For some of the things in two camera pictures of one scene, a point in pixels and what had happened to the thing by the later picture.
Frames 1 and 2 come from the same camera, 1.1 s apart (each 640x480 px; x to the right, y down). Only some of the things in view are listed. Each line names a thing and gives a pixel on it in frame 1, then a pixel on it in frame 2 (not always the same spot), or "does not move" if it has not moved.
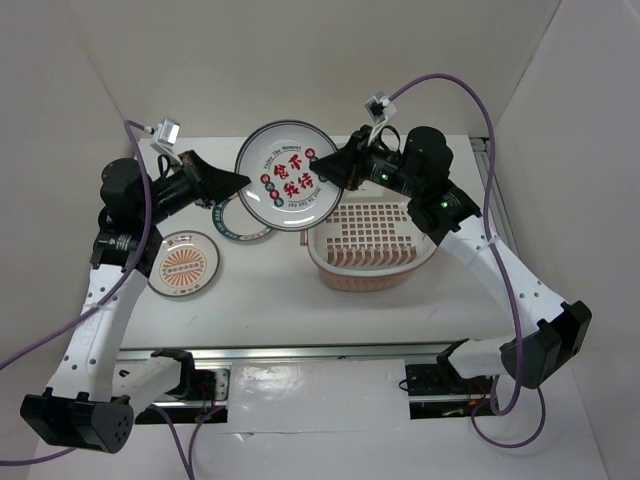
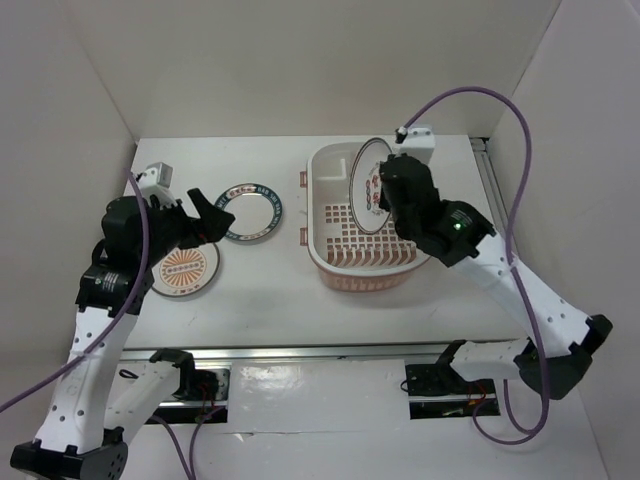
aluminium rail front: [287, 356] does not move
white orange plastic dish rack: [371, 243] does not move
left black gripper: [208, 183] -> [211, 225]
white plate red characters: [285, 193] -> [364, 186]
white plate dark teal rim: [234, 220] does not move
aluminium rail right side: [481, 152] does not move
